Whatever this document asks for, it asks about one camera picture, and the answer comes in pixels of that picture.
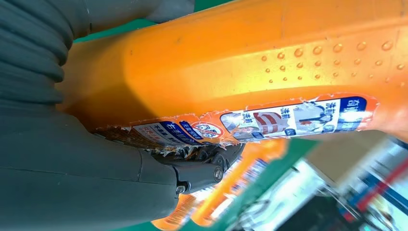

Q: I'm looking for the white table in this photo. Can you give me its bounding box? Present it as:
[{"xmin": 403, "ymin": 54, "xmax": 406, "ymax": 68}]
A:
[{"xmin": 242, "ymin": 159, "xmax": 326, "ymax": 231}]

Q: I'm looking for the black carrying case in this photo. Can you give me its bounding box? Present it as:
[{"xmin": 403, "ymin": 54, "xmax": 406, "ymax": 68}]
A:
[{"xmin": 275, "ymin": 194, "xmax": 342, "ymax": 231}]

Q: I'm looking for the brown cardboard box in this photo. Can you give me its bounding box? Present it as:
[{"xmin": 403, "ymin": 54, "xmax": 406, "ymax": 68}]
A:
[{"xmin": 304, "ymin": 130, "xmax": 391, "ymax": 186}]

